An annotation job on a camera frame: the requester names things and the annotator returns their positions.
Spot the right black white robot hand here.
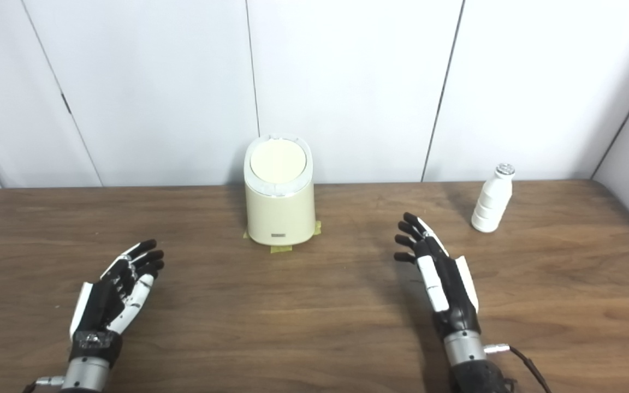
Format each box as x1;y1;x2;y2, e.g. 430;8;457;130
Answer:
393;212;482;339

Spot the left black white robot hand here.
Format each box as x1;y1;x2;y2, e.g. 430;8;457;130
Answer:
69;239;165;366

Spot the small white plastic bottle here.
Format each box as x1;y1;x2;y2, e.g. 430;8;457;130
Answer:
471;163;516;234

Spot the cream-colored plastic bin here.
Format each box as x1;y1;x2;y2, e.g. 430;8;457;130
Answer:
244;133;316;246

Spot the round cream bin lid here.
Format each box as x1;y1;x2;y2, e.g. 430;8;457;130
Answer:
250;139;307;184

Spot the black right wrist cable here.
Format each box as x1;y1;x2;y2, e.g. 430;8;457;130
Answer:
484;343;553;393

